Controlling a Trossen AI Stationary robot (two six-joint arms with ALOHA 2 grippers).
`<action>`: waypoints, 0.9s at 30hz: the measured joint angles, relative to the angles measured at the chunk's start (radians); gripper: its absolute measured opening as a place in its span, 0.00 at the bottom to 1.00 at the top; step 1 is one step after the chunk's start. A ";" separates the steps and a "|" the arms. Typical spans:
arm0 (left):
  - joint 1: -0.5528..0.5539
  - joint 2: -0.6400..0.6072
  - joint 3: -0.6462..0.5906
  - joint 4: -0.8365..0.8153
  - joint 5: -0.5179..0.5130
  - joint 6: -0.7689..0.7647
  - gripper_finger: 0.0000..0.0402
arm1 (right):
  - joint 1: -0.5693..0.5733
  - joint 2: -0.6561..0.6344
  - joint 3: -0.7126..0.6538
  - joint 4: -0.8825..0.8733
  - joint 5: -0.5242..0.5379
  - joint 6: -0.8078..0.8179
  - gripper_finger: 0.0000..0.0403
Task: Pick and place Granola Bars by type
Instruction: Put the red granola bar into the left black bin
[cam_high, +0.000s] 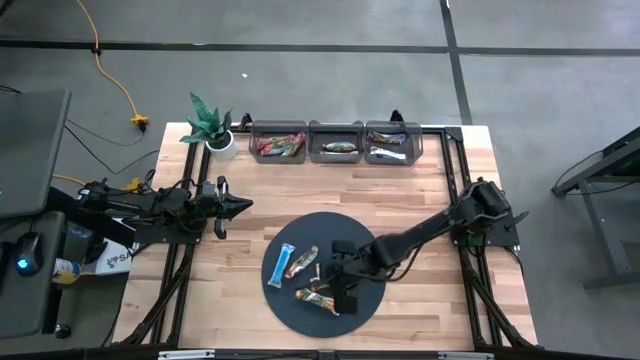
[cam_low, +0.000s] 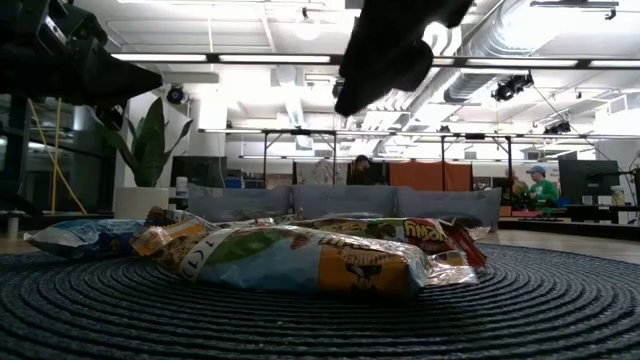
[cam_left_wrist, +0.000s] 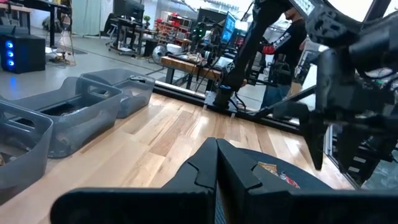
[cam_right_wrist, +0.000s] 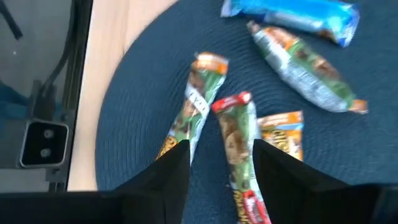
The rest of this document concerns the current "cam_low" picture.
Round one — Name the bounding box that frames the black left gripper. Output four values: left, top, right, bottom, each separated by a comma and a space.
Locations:
14, 29, 165, 132

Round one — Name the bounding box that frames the red Chewy granola bar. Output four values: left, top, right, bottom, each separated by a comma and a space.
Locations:
287, 215, 490, 270
144, 206, 221, 233

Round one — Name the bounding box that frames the long overhead light bar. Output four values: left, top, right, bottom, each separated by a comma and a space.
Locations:
109, 51, 640, 71

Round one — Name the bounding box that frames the green snake plant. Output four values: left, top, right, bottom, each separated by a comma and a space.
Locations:
99, 97, 194, 189

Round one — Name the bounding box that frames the orange partition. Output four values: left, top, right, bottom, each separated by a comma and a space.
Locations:
388, 161, 474, 193

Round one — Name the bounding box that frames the person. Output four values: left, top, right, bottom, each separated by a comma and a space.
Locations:
522, 164, 561, 210
503, 169, 529, 202
348, 154, 374, 187

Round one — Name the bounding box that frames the white plant pot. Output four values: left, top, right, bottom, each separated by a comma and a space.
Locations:
113, 186, 171, 222

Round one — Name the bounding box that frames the black background monitor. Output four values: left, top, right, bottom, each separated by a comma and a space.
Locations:
558, 159, 621, 198
170, 155, 228, 190

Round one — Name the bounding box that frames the grey translucent plastic bin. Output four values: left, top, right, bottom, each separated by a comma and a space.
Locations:
396, 186, 503, 234
291, 184, 400, 220
187, 183, 294, 224

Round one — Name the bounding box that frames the black background table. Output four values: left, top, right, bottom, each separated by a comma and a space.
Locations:
564, 203, 640, 225

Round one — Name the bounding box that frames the round dark woven placemat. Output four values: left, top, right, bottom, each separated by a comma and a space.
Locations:
0, 243, 640, 360

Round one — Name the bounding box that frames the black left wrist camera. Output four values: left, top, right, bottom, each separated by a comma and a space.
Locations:
47, 0, 110, 49

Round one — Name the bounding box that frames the black ceiling camera cluster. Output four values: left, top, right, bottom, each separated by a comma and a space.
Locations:
543, 119, 572, 136
491, 72, 535, 103

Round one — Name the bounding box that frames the yellow hanging cord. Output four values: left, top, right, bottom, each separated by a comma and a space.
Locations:
27, 98, 89, 216

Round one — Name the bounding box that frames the black aluminium table frame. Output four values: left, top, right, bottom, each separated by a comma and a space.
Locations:
0, 209, 640, 242

